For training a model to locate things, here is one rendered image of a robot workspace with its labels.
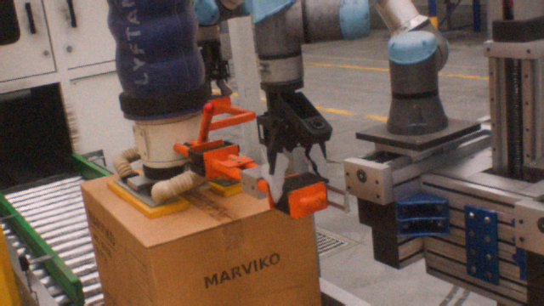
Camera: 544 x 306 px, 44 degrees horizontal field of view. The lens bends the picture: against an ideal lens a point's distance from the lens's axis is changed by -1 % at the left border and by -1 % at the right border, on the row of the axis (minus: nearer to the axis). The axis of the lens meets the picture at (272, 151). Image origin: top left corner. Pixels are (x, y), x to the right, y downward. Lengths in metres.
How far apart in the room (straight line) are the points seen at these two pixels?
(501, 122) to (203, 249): 0.74
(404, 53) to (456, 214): 0.40
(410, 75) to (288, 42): 0.58
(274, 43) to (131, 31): 0.55
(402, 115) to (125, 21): 0.69
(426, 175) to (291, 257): 0.38
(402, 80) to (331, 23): 0.57
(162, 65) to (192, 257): 0.45
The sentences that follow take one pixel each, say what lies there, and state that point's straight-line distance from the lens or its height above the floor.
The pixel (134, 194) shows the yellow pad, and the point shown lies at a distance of 1.71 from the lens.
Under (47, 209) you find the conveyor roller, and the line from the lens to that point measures 3.22.
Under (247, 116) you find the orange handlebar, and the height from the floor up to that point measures 1.08.
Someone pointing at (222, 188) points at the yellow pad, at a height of 0.97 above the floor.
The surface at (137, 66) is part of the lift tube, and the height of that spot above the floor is 1.29.
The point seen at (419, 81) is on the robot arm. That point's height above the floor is 1.17.
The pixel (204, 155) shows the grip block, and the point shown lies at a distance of 1.46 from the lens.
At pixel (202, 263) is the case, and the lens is 1.49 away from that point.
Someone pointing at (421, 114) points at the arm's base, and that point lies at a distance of 1.67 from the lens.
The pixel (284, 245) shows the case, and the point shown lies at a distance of 1.58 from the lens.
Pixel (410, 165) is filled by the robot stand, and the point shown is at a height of 0.98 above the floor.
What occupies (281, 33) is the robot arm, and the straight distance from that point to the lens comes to 1.14.
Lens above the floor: 1.48
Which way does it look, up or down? 16 degrees down
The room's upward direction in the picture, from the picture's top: 7 degrees counter-clockwise
